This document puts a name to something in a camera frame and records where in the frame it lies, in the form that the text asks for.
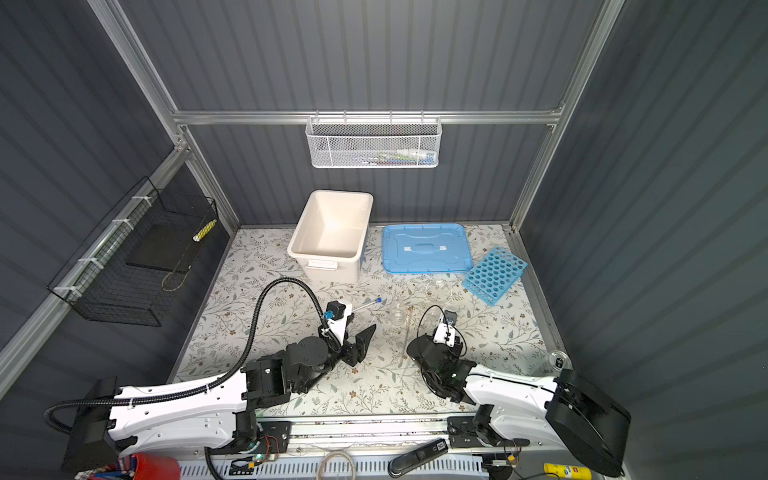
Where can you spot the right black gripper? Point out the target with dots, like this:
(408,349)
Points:
(456,351)

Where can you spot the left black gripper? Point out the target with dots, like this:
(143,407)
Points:
(357,350)

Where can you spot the blue capped test tube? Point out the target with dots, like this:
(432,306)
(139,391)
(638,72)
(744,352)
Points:
(369,304)

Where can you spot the white plastic storage bin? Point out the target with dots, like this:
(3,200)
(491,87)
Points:
(329,239)

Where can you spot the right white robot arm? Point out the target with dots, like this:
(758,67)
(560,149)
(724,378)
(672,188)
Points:
(567,410)

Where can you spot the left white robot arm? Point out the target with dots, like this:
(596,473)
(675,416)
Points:
(213,416)

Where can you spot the long glass stirring rod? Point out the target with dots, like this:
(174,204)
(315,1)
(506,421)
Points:
(406,327)

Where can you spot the blue test tube rack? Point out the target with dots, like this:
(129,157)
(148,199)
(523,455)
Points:
(494,275)

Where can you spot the black handheld device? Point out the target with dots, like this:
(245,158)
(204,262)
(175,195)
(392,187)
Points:
(413,459)

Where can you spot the blue plastic bin lid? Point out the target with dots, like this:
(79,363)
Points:
(426,249)

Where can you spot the yellow bottle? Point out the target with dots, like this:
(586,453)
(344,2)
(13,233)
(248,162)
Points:
(563,471)

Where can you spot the red pen cup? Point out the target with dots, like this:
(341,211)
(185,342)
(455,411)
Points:
(140,466)

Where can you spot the black wire wall basket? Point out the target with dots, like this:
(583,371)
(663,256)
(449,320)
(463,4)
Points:
(132,272)

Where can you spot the white wire wall basket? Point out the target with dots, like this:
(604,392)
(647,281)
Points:
(387,145)

